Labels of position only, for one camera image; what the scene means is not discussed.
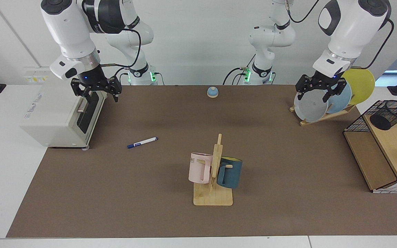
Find blue and white marker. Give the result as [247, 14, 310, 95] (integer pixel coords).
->
[127, 137, 158, 149]

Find black mesh pen holder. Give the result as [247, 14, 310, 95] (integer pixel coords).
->
[369, 100, 397, 131]

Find light blue plate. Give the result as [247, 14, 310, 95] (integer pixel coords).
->
[326, 83, 352, 114]

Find grey plate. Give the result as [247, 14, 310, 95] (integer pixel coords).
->
[294, 90, 329, 123]

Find wooden plate rack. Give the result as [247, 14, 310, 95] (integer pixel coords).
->
[289, 104, 357, 127]

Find yellow plate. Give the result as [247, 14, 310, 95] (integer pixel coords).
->
[342, 69, 376, 105]

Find pale toaster oven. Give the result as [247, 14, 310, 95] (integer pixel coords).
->
[19, 66, 109, 150]

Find brown table cloth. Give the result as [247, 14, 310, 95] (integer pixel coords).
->
[6, 85, 397, 238]

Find dark blue cup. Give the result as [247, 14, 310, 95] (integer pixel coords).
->
[216, 157, 243, 189]

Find pink cup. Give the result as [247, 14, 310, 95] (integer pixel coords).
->
[189, 152, 213, 184]

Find wooden cup stand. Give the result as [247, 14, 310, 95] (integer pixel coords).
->
[193, 134, 234, 206]

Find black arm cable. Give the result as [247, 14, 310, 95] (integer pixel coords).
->
[99, 28, 142, 68]
[286, 0, 395, 69]

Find white wall socket box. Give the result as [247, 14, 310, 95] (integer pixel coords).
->
[24, 66, 53, 85]

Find black base cable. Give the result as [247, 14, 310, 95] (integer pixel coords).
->
[223, 53, 257, 85]

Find wire basket with wooden floor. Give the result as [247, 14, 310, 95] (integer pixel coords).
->
[343, 100, 397, 194]

